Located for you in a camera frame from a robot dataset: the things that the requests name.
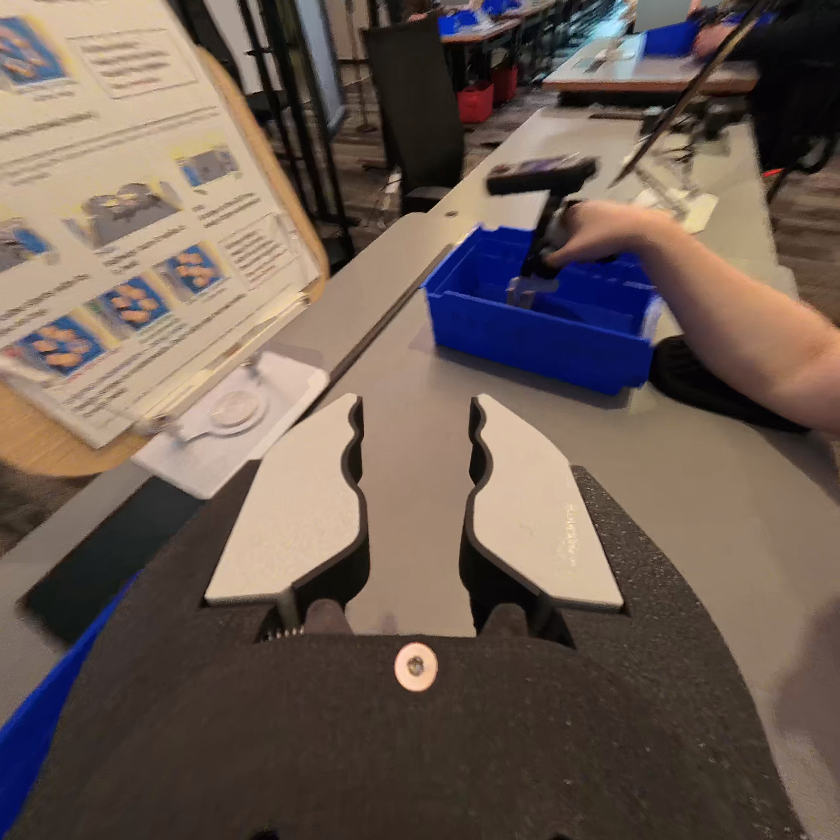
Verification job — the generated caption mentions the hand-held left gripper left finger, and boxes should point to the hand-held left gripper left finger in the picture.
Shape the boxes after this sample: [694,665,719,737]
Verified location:
[203,392,371,630]

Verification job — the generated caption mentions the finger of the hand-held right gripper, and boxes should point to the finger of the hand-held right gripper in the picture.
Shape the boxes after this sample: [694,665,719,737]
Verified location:
[507,274,560,311]

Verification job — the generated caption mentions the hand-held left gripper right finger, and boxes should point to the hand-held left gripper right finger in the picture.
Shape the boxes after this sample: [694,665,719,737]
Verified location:
[458,392,625,634]

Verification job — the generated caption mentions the person's right forearm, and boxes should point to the person's right forearm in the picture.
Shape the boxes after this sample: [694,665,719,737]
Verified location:
[633,220,840,431]

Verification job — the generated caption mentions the person's right hand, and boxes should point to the person's right hand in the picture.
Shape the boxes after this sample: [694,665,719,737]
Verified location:
[546,199,678,270]

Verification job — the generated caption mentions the white stand base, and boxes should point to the white stand base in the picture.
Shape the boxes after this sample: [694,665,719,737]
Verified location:
[131,351,329,500]
[631,164,720,235]

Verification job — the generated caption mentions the wooden-edged work table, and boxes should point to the wooden-edged work table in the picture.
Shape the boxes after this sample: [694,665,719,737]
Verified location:
[541,33,762,97]

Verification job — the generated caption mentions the black chair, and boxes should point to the black chair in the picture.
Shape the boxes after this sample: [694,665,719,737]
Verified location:
[363,16,467,212]

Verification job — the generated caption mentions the black display board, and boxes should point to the black display board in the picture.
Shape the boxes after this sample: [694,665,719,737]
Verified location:
[607,0,770,189]

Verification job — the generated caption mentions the black wrist rest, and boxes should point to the black wrist rest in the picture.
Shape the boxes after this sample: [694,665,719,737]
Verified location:
[648,335,812,434]

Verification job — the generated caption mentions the grey leaning panel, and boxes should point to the grey leaning panel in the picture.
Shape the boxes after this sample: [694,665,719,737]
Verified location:
[295,0,348,132]

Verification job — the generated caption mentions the printed instruction sheet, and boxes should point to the printed instruction sheet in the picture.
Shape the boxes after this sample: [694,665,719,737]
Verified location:
[0,0,322,451]

